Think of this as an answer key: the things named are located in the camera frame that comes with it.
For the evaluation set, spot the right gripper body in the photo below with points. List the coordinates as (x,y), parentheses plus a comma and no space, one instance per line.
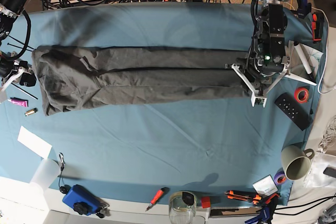
(11,72)

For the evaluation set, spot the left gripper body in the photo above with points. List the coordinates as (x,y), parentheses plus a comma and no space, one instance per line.
(260,87)

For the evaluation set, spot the dark grey T-shirt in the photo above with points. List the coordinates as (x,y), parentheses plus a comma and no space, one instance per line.
(77,78)

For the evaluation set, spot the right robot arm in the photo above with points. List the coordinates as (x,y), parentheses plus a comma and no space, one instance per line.
(10,11)

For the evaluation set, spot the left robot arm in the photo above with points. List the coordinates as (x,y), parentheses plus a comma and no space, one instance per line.
(266,62)

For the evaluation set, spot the metal allen key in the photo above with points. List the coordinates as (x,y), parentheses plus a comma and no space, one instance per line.
(25,92)

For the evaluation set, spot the pink tube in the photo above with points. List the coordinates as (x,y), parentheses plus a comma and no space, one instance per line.
(19,102)

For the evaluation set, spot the black zip ties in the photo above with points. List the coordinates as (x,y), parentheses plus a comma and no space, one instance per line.
(19,44)

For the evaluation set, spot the red tape roll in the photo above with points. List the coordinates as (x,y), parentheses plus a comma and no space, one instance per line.
(301,95)

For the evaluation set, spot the black remote control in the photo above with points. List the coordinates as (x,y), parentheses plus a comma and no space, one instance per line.
(293,110)

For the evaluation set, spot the white marker pen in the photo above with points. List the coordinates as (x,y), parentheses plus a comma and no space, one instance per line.
(304,61)

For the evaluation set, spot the white paper card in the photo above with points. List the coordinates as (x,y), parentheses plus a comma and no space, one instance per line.
(34,143)

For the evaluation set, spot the blue table cloth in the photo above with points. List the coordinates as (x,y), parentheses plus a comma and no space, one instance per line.
(127,152)

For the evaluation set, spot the grey-green mug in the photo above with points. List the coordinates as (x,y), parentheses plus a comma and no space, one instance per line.
(295,162)

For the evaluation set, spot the orange black clamp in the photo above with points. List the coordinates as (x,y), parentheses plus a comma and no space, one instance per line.
(317,26)

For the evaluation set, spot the translucent plastic cup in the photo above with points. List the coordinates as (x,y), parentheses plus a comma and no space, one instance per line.
(47,171)

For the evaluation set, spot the purple tape roll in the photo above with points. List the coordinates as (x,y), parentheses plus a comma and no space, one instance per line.
(280,178)

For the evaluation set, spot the white small box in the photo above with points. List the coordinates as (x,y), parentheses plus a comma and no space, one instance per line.
(265,186)

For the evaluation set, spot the orange black utility knife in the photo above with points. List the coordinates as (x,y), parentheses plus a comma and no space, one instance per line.
(244,196)

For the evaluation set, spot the small red cube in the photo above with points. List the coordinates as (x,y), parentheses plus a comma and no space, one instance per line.
(206,202)

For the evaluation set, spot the blue clamp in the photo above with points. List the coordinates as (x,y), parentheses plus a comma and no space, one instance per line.
(267,211)

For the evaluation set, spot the blue box with knob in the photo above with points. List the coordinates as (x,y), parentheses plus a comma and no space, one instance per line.
(81,200)

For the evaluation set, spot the red screwdriver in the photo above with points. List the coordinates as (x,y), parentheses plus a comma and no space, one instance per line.
(157,196)

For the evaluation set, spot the glass jar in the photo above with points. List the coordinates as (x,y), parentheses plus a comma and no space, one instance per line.
(182,207)

